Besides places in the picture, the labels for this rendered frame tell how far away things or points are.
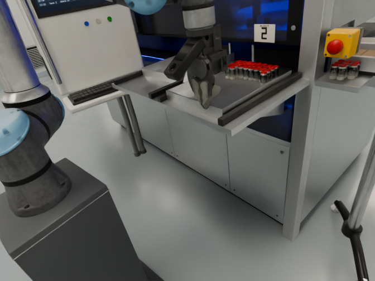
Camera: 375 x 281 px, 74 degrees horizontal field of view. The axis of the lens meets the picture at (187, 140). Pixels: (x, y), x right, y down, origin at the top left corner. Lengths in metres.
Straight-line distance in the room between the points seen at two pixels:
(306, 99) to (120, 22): 1.02
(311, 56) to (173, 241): 1.14
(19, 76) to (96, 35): 0.79
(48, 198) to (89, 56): 0.93
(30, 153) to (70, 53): 0.86
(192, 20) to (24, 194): 0.56
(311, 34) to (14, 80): 0.84
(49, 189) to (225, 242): 1.01
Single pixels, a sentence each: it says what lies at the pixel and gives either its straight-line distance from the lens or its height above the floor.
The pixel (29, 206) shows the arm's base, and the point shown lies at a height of 0.82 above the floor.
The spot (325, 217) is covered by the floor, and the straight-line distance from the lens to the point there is 1.64.
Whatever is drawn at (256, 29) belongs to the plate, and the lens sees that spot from 1.01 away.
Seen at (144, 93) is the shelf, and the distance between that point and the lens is 0.98.
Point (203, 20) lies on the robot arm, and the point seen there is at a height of 1.13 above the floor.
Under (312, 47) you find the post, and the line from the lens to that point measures 0.92.
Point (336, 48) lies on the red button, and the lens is 0.85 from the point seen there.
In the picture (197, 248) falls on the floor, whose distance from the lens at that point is 1.46.
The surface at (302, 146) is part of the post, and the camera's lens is 1.08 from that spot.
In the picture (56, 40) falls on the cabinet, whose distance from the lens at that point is 1.44.
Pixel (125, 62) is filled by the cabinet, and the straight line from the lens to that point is 1.53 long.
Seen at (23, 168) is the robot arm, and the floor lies 0.91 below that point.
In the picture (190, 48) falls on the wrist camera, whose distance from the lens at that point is 0.63.
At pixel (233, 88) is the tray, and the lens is 0.88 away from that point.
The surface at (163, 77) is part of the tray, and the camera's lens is 1.06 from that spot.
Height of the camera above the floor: 1.21
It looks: 32 degrees down
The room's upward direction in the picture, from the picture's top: 10 degrees counter-clockwise
